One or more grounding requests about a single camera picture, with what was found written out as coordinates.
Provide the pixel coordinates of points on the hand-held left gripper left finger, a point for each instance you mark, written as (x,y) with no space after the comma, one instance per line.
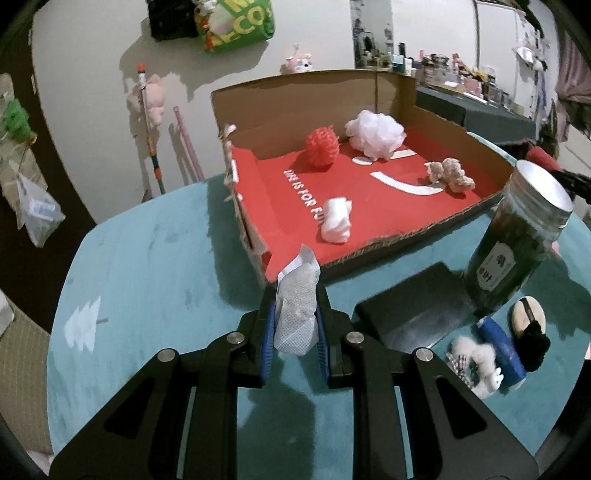
(268,341)

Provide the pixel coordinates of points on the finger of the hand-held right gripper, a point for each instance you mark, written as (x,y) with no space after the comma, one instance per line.
(577,181)

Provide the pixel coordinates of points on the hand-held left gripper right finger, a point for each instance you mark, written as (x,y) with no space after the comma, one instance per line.
(324,350)

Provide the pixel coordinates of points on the white gauze sheet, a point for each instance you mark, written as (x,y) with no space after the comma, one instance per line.
(295,304)

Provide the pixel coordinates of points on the pink knitted scrunchie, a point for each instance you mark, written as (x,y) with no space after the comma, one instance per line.
(450,175)

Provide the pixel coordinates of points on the white cloth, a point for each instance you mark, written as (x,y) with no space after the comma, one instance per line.
(337,221)

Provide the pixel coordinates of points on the beige powder puff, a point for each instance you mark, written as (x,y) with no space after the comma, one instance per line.
(524,311)

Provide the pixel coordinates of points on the white plush toy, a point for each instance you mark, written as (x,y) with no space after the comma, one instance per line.
(485,364)

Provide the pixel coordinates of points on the coral mesh bath pouf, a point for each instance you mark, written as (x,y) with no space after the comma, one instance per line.
(322,147)

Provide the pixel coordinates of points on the white mesh bath pouf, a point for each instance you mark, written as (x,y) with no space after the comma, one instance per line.
(376,134)

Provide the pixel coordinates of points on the cardboard box with red inside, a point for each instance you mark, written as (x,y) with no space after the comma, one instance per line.
(277,101)

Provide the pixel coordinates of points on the large glass jar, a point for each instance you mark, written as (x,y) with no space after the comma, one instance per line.
(508,240)

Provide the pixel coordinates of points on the floral tin box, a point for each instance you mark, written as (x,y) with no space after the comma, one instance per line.
(406,304)

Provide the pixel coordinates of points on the hanging clothes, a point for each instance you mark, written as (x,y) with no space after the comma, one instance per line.
(572,83)

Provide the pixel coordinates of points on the dark dresser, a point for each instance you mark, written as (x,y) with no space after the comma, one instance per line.
(485,120)

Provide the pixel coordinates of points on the white cabinet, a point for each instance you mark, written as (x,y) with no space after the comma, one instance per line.
(503,46)

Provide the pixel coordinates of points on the row of cosmetic bottles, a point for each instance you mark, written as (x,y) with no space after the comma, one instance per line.
(461,74)

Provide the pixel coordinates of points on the black fluffy scrunchie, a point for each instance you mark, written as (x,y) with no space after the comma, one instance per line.
(535,350)

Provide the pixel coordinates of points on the pink rod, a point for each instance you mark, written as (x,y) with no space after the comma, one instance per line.
(189,147)

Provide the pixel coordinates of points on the stick with orange cap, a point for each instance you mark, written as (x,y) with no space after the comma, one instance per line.
(150,138)

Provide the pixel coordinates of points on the brown door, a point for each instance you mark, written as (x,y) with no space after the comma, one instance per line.
(60,194)

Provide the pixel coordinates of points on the clear plastic bag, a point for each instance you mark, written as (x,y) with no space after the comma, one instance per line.
(41,212)

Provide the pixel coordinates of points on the small pink plush doll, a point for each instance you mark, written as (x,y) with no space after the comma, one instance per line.
(299,62)

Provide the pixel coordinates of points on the green tote bag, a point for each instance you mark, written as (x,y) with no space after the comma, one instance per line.
(244,23)

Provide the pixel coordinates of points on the green plush toy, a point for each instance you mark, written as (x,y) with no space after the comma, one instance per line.
(16,120)

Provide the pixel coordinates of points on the black bag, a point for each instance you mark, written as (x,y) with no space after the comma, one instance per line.
(168,18)

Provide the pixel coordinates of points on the wall mirror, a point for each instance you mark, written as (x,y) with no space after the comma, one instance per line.
(369,23)

